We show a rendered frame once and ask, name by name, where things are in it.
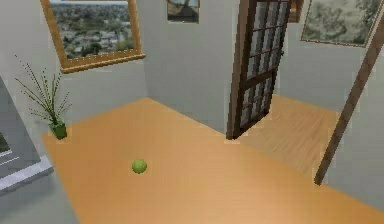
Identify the dark wooden glazed door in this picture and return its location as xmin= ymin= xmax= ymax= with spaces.
xmin=225 ymin=0 xmax=293 ymax=141

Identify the white framed window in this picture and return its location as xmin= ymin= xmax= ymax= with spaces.
xmin=0 ymin=77 xmax=55 ymax=197

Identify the brown wooden door frame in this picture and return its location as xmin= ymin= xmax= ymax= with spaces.
xmin=313 ymin=13 xmax=384 ymax=186

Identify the green ball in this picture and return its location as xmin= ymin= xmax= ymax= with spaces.
xmin=131 ymin=158 xmax=148 ymax=175

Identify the green potted house plant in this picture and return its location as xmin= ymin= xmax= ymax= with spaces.
xmin=14 ymin=55 xmax=72 ymax=141

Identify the small framed picture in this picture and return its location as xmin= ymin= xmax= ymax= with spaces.
xmin=166 ymin=0 xmax=201 ymax=25

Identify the large framed landscape picture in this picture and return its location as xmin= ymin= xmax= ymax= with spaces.
xmin=300 ymin=0 xmax=384 ymax=48

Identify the wooden framed window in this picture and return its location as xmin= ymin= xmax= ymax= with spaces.
xmin=39 ymin=0 xmax=147 ymax=74

